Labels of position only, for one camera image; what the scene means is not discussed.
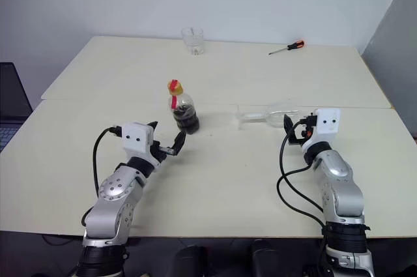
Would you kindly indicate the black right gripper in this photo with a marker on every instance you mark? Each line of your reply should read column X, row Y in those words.
column 307, row 128

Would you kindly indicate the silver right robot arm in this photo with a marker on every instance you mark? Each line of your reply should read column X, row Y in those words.
column 339, row 169

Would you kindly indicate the grey partition panel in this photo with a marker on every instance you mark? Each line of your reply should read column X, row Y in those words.
column 391, row 62

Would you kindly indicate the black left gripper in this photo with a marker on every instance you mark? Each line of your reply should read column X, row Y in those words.
column 159, row 149

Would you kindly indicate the clear wine glass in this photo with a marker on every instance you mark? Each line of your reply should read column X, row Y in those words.
column 257, row 116

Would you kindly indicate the dark laptop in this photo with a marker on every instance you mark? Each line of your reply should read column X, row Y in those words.
column 13, row 101

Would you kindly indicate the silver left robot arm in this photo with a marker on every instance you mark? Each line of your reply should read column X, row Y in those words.
column 110, row 189

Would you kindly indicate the clear glass tumbler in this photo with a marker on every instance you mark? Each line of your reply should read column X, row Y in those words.
column 193, row 40

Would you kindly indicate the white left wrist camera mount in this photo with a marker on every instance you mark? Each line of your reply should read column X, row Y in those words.
column 137, row 137

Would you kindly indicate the small cola bottle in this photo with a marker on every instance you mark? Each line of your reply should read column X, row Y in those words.
column 185, row 117

